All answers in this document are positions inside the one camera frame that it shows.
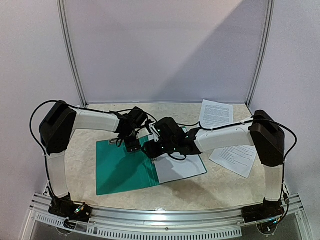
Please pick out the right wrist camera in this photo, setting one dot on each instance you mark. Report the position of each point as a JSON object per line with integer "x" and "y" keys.
{"x": 154, "y": 132}

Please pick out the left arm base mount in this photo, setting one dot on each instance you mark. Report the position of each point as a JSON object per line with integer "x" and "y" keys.
{"x": 66, "y": 208}

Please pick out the aluminium frame post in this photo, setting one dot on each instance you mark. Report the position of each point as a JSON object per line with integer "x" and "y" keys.
{"x": 262, "y": 51}
{"x": 61, "y": 6}

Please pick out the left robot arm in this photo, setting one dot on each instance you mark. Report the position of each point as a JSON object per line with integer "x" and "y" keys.
{"x": 62, "y": 120}

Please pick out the printed paper sheet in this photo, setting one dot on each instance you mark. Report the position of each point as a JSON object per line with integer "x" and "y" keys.
{"x": 237, "y": 159}
{"x": 170, "y": 170}
{"x": 215, "y": 114}

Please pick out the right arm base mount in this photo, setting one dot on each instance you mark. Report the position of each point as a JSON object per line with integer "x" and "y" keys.
{"x": 268, "y": 210}

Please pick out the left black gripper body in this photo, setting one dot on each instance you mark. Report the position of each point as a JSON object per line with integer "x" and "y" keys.
{"x": 129, "y": 145}

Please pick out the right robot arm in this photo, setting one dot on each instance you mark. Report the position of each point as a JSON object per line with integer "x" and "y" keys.
{"x": 260, "y": 131}

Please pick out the folder cover metal clip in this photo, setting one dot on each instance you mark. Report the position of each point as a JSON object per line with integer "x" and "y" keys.
{"x": 113, "y": 141}

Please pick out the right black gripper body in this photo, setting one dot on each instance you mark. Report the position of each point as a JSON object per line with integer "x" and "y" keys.
{"x": 152, "y": 151}

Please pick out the green file folder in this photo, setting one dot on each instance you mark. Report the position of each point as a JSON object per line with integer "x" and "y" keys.
{"x": 118, "y": 171}

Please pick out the left aluminium frame post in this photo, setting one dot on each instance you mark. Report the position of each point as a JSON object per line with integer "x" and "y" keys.
{"x": 61, "y": 6}

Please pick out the right aluminium frame post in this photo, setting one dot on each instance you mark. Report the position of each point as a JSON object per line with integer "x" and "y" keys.
{"x": 262, "y": 51}

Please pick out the aluminium front rail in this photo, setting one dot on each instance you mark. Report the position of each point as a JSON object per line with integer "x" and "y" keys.
{"x": 116, "y": 224}

